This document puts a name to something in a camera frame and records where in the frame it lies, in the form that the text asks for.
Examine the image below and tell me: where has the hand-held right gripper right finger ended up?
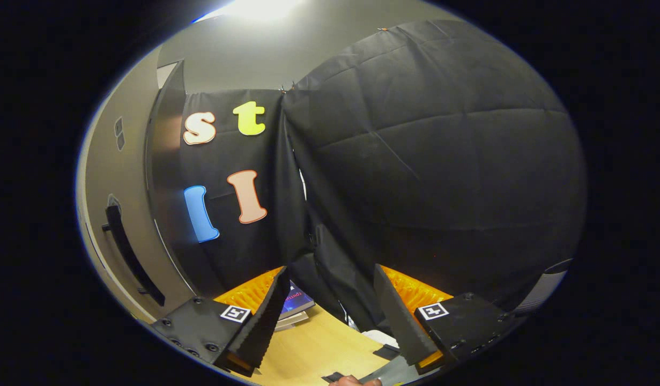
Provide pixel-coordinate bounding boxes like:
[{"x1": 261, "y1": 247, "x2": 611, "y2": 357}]
[{"x1": 373, "y1": 264, "x2": 515, "y2": 375}]

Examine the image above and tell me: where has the blue book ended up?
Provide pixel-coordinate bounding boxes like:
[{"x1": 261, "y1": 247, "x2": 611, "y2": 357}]
[{"x1": 279, "y1": 281, "x2": 315, "y2": 317}]

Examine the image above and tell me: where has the long ceiling light panel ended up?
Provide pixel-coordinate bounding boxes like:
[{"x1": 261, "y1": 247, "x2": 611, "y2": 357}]
[{"x1": 193, "y1": 0, "x2": 309, "y2": 23}]

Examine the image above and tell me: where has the grey striped band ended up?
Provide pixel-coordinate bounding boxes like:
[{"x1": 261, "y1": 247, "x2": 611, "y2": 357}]
[{"x1": 515, "y1": 259, "x2": 573, "y2": 314}]

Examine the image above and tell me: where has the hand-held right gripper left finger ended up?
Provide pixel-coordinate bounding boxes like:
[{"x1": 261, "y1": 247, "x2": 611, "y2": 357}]
[{"x1": 150, "y1": 266, "x2": 291, "y2": 376}]

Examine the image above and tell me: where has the grey double-door shoe cabinet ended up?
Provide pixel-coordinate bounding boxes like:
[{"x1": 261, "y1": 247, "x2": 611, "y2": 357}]
[{"x1": 144, "y1": 58, "x2": 223, "y2": 298}]

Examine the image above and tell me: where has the black backdrop cloth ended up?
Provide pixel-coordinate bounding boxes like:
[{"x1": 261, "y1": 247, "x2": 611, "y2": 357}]
[{"x1": 180, "y1": 20, "x2": 588, "y2": 333}]

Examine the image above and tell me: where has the grey cabinet door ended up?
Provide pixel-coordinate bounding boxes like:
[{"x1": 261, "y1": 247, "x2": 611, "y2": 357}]
[{"x1": 77, "y1": 46, "x2": 194, "y2": 322}]

